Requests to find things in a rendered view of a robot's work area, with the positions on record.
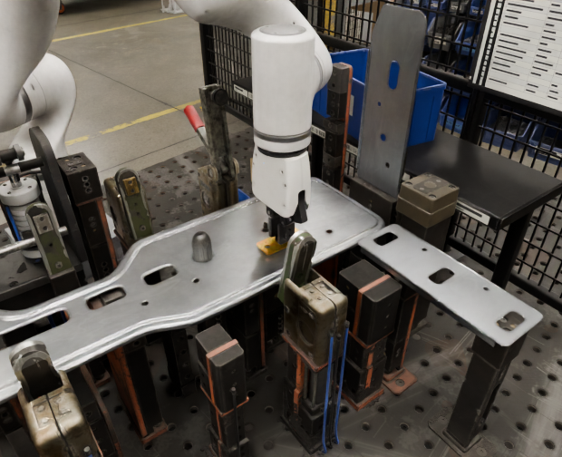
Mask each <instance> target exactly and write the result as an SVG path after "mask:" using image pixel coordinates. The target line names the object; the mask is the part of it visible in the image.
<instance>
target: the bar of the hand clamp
mask: <svg viewBox="0 0 562 457"><path fill-rule="evenodd" d="M199 96H200V101H201V107H202V112H203V118H204V123H205V129H206V134H207V140H208V149H209V155H210V160H211V164H213V165H214V166H215V167H216V168H217V171H218V182H220V181H222V176H221V170H220V164H219V157H222V156H224V162H225V163H226V164H227V165H228V167H229V170H228V172H226V174H227V175H228V176H229V177H231V178H233V177H235V172H234V165H233V159H232V152H231V146H230V139H229V134H228V122H227V115H226V109H225V104H226V103H227V102H228V92H227V91H226V90H224V89H222V85H219V84H217V83H214V84H210V85H206V86H202V87H199Z"/></svg>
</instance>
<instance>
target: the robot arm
mask: <svg viewBox="0 0 562 457"><path fill-rule="evenodd" d="M174 1H175V2H176V4H177V5H178V6H179V7H180V8H181V10H182V11H183V12H184V13H185V14H186V15H188V16H189V17H190V18H191V19H193V20H194V21H196V22H199V23H202V24H213V25H220V26H224V27H227V28H230V29H233V30H236V31H238V32H240V33H242V34H244V35H246V36H248V37H249V38H251V60H252V90H253V120H254V142H255V149H254V154H253V165H252V190H253V193H254V194H255V196H256V197H257V198H258V199H260V200H261V201H262V202H264V203H265V204H266V213H267V215H268V216H270V217H269V218H268V235H269V237H271V238H272V237H274V236H275V235H276V234H277V243H278V244H279V245H282V244H284V243H286V242H288V240H289V239H290V238H291V237H292V236H293V235H294V234H295V223H299V224H303V223H305V222H307V221H308V218H307V214H306V210H307V209H308V208H309V204H310V195H311V179H310V165H309V158H308V152H307V146H308V145H309V143H310V141H311V125H312V106H313V99H314V97H315V94H316V93H317V92H318V91H320V90H321V89H322V88H323V87H324V86H325V85H326V84H327V83H328V81H329V79H330V78H331V75H332V71H333V64H332V59H331V56H330V54H329V53H328V51H327V49H326V47H325V45H324V43H323V42H322V40H321V39H320V37H319V36H318V35H317V33H316V32H315V30H314V29H313V27H312V26H311V25H310V24H309V23H308V22H307V21H306V19H305V18H304V17H303V15H302V14H301V13H300V12H299V11H298V10H297V8H296V7H295V6H294V5H293V4H292V3H291V2H290V1H289V0H174ZM59 9H60V0H0V133H2V132H6V131H11V130H12V129H15V128H17V127H19V126H21V125H22V127H21V128H20V130H19V132H18V133H17V134H16V135H15V137H14V139H13V140H12V142H11V144H10V146H9V148H8V149H10V148H13V145H15V144H19V145H20V147H22V148H24V151H25V155H24V160H20V161H19V160H18V159H16V160H14V161H13V162H12V163H13V164H14V163H17V162H21V161H25V160H31V159H34V158H36V156H35V153H34V148H33V144H32V142H31V139H30V135H29V128H32V127H36V126H39V127H40V129H41V130H42V131H43V132H44V134H45V135H46V137H47V138H48V140H49V142H50V143H51V145H52V148H53V152H54V155H55V158H56V159H58V158H60V157H65V156H68V154H67V150H66V148H65V142H64V139H65V134H66V132H67V129H68V126H69V123H70V120H71V118H72V115H73V109H74V105H75V100H76V87H75V82H74V79H73V76H72V73H71V71H70V70H69V68H68V67H67V65H66V64H65V63H64V62H63V61H62V60H60V59H59V58H57V57H56V56H54V55H52V54H49V53H47V51H48V49H49V47H50V45H51V43H52V40H53V36H54V32H55V28H56V24H57V20H58V14H59Z"/></svg>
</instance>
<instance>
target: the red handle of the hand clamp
mask: <svg viewBox="0 0 562 457"><path fill-rule="evenodd" d="M184 113H185V114H186V116H187V118H188V120H189V122H190V124H191V126H192V127H193V129H194V131H195V132H196V133H197V134H198V136H199V137H200V139H201V141H202V142H203V144H204V146H205V148H206V149H207V151H208V154H209V149H208V140H207V134H206V129H205V125H204V123H203V121H202V120H201V119H200V117H199V115H198V113H197V111H196V110H195V108H194V106H192V105H187V106H186V107H185V109H184ZM219 164H220V170H221V174H224V173H226V172H228V170H229V167H228V165H227V164H226V163H225V162H224V160H223V159H222V157H219Z"/></svg>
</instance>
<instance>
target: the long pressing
mask: <svg viewBox="0 0 562 457"><path fill-rule="evenodd" d="M310 179H311V195H310V204H309V208H308V209H307V210H306V214H307V218H308V221H307V222H305V223H303V224H299V223H295V228H297V229H299V230H301V229H306V230H307V231H308V232H309V233H310V234H311V235H312V236H313V237H314V238H315V239H316V241H317V244H316V248H315V254H314V256H313V257H312V266H311V268H313V267H316V266H318V265H320V264H322V263H324V262H325V261H327V260H329V259H331V258H334V257H336V256H338V255H340V254H342V253H344V252H345V251H347V250H349V249H351V248H354V247H356V246H358V240H360V239H361V238H364V237H367V236H369V235H371V234H373V233H374V232H376V231H378V230H380V229H383V228H385V223H384V221H383V219H382V218H381V217H380V216H379V215H377V214H375V213H374V212H372V211H371V210H369V209H368V208H366V207H365V206H363V205H361V204H360V203H358V202H357V201H355V200H353V199H351V198H350V197H348V196H346V195H345V194H343V193H342V192H341V191H339V190H337V189H336V188H334V187H332V186H331V185H329V184H328V183H326V182H324V181H322V180H320V179H318V178H316V177H310ZM269 217H270V216H268V215H267V213H266V204H265V203H264V202H262V201H261V200H260V199H258V198H257V197H253V198H250V199H246V200H243V201H241V202H239V203H236V204H234V205H231V206H228V207H226V208H223V209H220V210H217V211H214V212H212V213H209V214H207V215H205V216H202V217H199V218H197V219H193V220H191V221H188V222H185V223H183V224H180V225H178V226H176V227H173V228H169V229H166V230H163V231H161V232H159V233H156V234H154V235H151V236H148V237H146V238H142V239H140V240H138V241H137V242H135V243H134V244H132V245H131V246H130V248H129V249H128V251H127V252H126V254H125V255H124V257H123V258H122V260H121V262H120V264H119V265H118V266H117V267H116V268H115V270H114V271H113V272H112V273H110V275H109V276H107V277H104V278H102V279H100V280H97V281H95V282H92V283H91V284H88V285H86V286H83V287H79V288H77V289H74V290H73V291H70V292H68V293H65V294H63V295H60V296H58V297H55V298H52V299H50V300H47V301H45V302H43V303H41V304H38V305H36V306H32V307H29V308H26V309H23V310H15V311H9V310H1V309H0V336H1V335H5V334H7V333H10V332H12V331H14V330H16V329H18V328H21V327H23V326H27V325H29V324H32V323H33V322H35V321H38V320H40V319H43V318H45V317H47V316H50V315H53V314H55V313H57V312H60V311H64V312H66V313H67V315H68V317H69V320H68V321H67V322H66V323H64V324H61V325H59V326H56V327H54V328H52V329H49V330H47V331H45V332H42V333H41V334H39V335H35V336H33V337H30V338H28V339H26V340H24V341H22V342H20V343H17V344H15V345H11V346H9V347H7V348H5V349H3V350H1V351H0V404H3V403H5V402H8V401H10V400H12V399H14V398H16V397H17V392H18V390H19V389H20V387H22V386H21V385H20V382H19V381H18V379H17V378H16V376H15V373H14V370H13V368H12V366H11V363H10V360H9V355H10V353H11V352H12V351H13V350H14V349H15V348H16V347H17V346H19V345H21V344H23V343H25V342H29V341H34V340H38V341H42V342H44V344H45V346H46V348H47V351H48V353H49V355H50V357H51V359H52V362H53V365H54V368H55V370H56V372H57V374H58V376H60V375H59V373H58V371H57V370H64V371H65V372H66V373H68V372H70V371H72V370H74V369H76V368H78V367H80V366H82V365H85V364H87V363H89V362H91V361H93V360H95V359H97V358H99V357H101V356H103V355H106V354H108V353H109V352H111V351H114V350H116V349H118V348H120V347H122V346H124V345H127V344H128V343H130V342H132V341H134V340H137V339H139V338H141V337H143V336H145V335H149V334H153V333H158V332H164V331H170V330H175V329H181V328H186V327H191V326H196V325H198V324H201V323H203V322H205V321H207V320H209V319H210V318H212V317H214V316H217V315H219V314H221V313H223V312H225V311H227V310H229V309H230V308H232V307H234V306H237V305H239V304H241V303H243V302H245V301H247V300H249V299H250V298H252V297H255V296H257V295H259V294H262V293H264V292H266V291H267V290H269V289H271V288H273V287H276V286H278V285H279V284H280V279H281V275H282V270H283V265H284V260H285V255H286V248H284V249H282V250H280V251H278V252H276V253H274V254H272V255H266V254H265V253H264V252H263V251H262V250H261V249H260V248H258V247H257V242H259V241H261V240H264V239H266V238H270V237H269V235H268V232H264V231H263V224H264V222H265V221H266V222H267V227H268V218H269ZM327 230H331V231H332V232H331V233H328V232H326V231H327ZM198 231H205V232H206V233H207V234H208V235H209V237H210V240H211V245H212V254H213V258H212V259H211V260H210V261H208V262H202V263H201V262H197V261H195V260H194V258H193V250H192V238H193V236H194V234H195V233H196V232H198ZM165 267H173V268H174V269H175V271H176V272H177V275H176V276H174V277H170V278H168V279H166V280H163V281H161V282H159V283H157V284H155V285H148V284H147V283H146V282H145V280H144V277H145V276H147V275H149V274H151V273H153V272H156V271H158V270H161V269H163V268H165ZM195 279H198V280H199V282H197V283H195V282H193V281H194V280H195ZM117 287H120V288H122V289H123V291H124V292H125V293H126V296H125V297H124V298H122V299H119V300H117V301H115V302H112V303H110V304H109V305H106V306H103V307H100V308H98V309H95V310H91V309H90V308H89V307H88V305H87V301H88V300H89V299H91V298H93V297H97V296H98V295H101V294H103V293H105V292H108V291H110V290H113V289H114V288H117ZM143 302H148V303H149V304H148V305H146V306H143V305H142V303H143Z"/></svg>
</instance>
